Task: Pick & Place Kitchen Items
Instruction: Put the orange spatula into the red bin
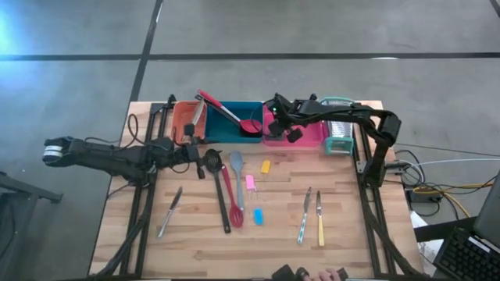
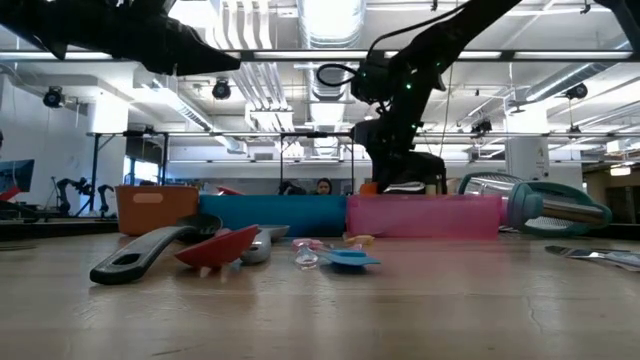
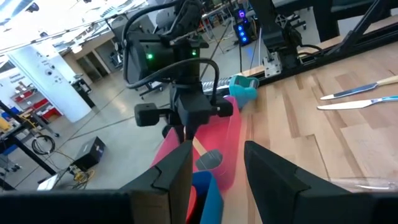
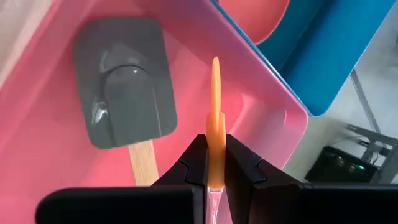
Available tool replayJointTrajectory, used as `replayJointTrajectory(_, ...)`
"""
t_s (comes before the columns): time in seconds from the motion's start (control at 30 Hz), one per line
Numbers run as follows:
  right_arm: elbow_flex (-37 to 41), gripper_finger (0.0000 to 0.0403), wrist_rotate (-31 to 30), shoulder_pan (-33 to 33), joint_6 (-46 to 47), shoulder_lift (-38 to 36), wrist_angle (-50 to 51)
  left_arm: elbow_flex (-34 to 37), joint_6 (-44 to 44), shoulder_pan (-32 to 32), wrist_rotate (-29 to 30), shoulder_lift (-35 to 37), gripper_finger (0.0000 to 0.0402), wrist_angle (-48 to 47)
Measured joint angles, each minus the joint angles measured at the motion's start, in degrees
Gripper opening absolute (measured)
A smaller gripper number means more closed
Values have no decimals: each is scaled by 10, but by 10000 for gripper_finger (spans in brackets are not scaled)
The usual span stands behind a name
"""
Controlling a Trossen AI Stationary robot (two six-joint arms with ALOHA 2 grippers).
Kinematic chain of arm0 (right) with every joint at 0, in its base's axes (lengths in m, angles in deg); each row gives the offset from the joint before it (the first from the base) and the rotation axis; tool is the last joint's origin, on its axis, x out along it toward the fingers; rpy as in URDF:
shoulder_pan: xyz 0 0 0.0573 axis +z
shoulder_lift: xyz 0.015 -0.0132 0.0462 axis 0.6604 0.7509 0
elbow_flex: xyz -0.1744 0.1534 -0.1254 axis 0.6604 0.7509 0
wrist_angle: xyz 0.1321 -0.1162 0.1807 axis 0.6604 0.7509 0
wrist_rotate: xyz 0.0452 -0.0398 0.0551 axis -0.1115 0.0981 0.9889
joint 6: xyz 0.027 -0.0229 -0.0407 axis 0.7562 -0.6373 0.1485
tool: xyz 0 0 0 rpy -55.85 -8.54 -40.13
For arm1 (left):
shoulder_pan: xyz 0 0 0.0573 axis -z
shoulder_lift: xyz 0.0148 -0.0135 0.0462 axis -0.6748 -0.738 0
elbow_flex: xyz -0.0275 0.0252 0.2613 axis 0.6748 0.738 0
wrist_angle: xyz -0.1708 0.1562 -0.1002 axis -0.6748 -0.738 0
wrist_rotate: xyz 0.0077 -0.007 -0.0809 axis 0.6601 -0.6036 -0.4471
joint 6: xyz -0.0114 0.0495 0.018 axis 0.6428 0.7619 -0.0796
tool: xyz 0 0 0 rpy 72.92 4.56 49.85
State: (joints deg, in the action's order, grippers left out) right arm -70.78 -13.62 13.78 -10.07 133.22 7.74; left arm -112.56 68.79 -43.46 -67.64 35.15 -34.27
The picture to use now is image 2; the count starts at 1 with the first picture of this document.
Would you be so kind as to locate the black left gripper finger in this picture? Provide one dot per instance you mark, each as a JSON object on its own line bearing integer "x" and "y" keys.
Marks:
{"x": 195, "y": 52}

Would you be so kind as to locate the red spoon spatula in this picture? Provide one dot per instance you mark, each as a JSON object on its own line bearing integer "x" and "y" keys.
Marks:
{"x": 227, "y": 191}

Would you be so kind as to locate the black slotted spatula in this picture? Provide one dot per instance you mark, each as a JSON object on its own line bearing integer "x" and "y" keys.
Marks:
{"x": 130, "y": 260}

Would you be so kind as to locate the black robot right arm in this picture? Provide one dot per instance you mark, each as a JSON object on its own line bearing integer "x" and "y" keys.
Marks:
{"x": 450, "y": 35}

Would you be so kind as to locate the black background robot arm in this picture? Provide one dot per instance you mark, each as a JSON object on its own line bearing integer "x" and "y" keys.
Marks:
{"x": 62, "y": 192}
{"x": 292, "y": 189}

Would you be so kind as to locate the pale yellow cup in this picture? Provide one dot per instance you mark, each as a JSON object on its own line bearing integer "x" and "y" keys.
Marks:
{"x": 431, "y": 189}

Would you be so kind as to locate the black ceiling spotlight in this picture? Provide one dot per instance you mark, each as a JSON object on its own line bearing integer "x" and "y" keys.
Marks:
{"x": 576, "y": 91}
{"x": 481, "y": 127}
{"x": 52, "y": 96}
{"x": 220, "y": 90}

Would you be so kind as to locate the pink plastic bin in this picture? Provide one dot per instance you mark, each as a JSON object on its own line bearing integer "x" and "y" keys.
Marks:
{"x": 425, "y": 217}

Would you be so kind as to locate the person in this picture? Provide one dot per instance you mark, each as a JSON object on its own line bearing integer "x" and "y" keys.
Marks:
{"x": 325, "y": 187}

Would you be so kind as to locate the small yellow scraper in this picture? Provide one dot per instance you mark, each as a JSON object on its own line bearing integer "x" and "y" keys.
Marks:
{"x": 360, "y": 240}

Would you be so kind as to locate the small blue silicone spatula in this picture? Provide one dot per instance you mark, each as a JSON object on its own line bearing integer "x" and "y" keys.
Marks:
{"x": 350, "y": 259}

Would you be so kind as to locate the small pink silicone spatula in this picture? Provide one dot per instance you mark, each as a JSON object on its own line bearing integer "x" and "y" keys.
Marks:
{"x": 305, "y": 243}

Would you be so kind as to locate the blue plastic bin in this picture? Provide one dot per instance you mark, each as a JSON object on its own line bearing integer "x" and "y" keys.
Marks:
{"x": 280, "y": 215}

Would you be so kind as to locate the teal framed steel grater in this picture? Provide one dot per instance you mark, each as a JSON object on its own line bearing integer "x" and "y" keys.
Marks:
{"x": 555, "y": 212}

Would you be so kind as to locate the grey plastic spoon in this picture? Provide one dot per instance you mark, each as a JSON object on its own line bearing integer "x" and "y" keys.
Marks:
{"x": 257, "y": 250}

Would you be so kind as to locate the orange plastic bin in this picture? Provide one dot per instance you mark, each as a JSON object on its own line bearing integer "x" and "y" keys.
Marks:
{"x": 160, "y": 215}

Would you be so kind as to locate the red slotted spoon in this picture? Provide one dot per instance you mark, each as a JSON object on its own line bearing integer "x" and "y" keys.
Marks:
{"x": 215, "y": 250}

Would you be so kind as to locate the black background workstation frame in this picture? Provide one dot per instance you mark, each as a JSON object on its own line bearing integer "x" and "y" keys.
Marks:
{"x": 281, "y": 165}

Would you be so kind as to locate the silver ventilation duct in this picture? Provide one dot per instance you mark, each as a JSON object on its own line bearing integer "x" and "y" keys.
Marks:
{"x": 330, "y": 20}

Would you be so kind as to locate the blue wall screen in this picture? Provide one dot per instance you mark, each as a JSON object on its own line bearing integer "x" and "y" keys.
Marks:
{"x": 17, "y": 175}

